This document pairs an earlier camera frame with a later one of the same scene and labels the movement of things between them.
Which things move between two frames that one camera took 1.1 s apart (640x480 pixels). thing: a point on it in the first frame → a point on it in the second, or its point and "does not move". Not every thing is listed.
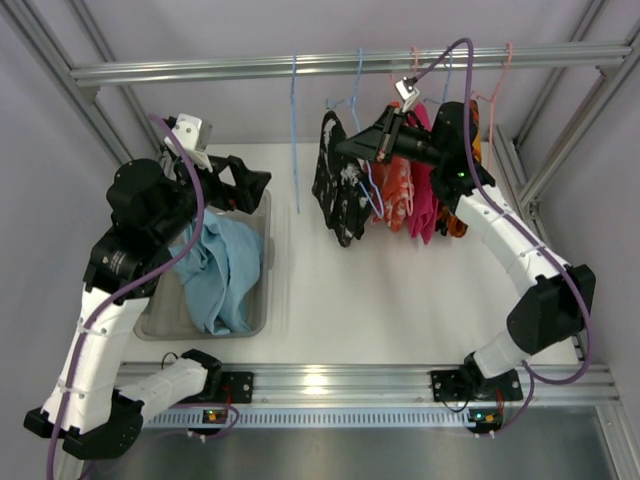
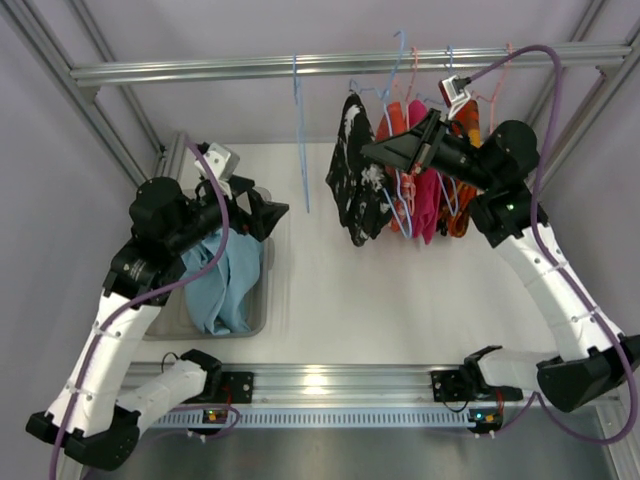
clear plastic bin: [167, 314] does not move
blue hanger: [368, 171] → [386, 97]
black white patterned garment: [338, 190] → [358, 185]
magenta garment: [424, 198] does not move
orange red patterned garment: [391, 190] does not move
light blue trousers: [220, 267] does not move
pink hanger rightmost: [492, 101] does not move
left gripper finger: [249, 197] → [272, 213]
